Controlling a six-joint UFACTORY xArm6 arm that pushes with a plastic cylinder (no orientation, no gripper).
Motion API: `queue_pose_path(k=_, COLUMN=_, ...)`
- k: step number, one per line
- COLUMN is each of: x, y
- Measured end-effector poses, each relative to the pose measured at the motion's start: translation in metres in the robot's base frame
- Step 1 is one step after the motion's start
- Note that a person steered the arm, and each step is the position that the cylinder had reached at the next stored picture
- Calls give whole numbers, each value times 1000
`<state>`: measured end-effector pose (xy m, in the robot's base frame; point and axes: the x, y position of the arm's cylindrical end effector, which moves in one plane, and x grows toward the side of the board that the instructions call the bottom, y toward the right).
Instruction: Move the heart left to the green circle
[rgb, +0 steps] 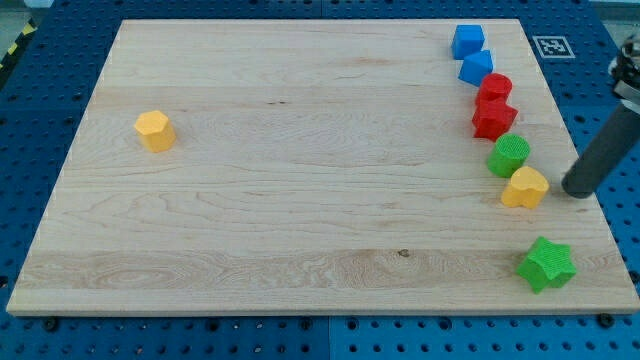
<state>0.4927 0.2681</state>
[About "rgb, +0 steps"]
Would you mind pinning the red cylinder block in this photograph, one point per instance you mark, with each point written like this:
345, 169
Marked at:
494, 86

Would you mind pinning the red star block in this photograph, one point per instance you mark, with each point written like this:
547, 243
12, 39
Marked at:
492, 119

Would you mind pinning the white fiducial marker tag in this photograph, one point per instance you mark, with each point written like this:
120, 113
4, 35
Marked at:
553, 47

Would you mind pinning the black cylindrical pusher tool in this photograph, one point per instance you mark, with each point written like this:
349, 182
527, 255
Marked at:
606, 150

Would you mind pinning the green cylinder block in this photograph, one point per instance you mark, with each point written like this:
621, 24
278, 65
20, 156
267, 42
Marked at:
508, 155

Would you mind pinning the blue cube block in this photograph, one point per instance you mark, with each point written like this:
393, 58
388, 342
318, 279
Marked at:
467, 39

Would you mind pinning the yellow hexagon block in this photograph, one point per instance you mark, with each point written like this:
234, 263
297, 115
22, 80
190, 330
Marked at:
155, 131

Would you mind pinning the wooden board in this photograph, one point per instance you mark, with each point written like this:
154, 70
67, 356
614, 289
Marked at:
322, 167

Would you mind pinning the green star block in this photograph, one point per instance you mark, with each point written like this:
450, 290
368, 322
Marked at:
547, 264

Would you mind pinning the yellow heart block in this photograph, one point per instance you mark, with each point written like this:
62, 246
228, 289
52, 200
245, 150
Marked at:
526, 188

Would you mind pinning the blue pentagon block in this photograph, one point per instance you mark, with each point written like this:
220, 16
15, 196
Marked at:
475, 67

